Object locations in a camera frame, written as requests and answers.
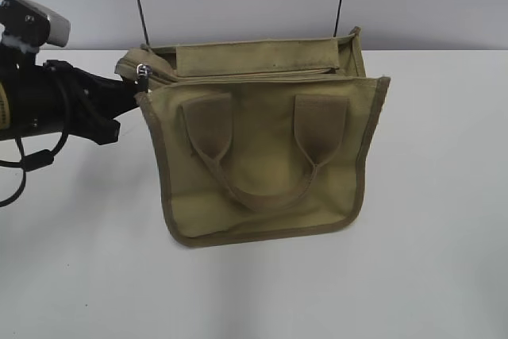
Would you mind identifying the black camera cable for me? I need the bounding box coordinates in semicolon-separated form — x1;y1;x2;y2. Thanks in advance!
0;61;79;208

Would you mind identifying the left black string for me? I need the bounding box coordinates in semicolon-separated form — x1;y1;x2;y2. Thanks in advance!
127;0;151;47

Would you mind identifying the olive yellow canvas bag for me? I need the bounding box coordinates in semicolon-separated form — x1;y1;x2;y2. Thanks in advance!
115;28;390;247

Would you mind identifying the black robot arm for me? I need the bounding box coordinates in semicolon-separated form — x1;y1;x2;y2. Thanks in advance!
1;44;139;145

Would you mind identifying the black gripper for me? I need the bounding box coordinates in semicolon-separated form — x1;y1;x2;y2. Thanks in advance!
1;60;140;145

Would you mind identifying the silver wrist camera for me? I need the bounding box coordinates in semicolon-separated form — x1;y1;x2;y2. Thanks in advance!
1;0;71;48

